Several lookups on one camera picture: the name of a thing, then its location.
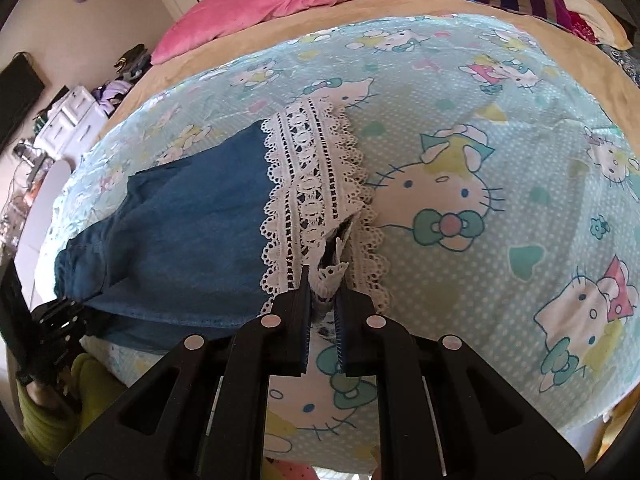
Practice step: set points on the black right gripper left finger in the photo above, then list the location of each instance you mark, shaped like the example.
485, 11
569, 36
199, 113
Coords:
200, 412

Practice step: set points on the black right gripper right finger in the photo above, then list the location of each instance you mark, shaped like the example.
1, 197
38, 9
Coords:
443, 411

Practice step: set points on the Hello Kitty blue bed sheet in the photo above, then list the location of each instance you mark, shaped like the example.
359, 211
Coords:
505, 188

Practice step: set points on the white drawer cabinet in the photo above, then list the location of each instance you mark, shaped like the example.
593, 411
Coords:
74, 123

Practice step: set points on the black wall television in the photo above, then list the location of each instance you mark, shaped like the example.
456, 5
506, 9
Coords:
20, 88

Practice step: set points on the blue denim pants lace hem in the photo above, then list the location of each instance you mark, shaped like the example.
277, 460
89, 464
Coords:
204, 244

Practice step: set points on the yellow green sleeve forearm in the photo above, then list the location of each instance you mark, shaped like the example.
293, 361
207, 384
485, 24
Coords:
53, 419

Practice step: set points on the white round stool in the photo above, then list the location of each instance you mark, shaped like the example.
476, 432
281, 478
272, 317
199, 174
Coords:
36, 228

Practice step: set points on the pile of clothes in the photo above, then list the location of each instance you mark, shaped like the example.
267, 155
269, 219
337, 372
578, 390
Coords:
129, 69

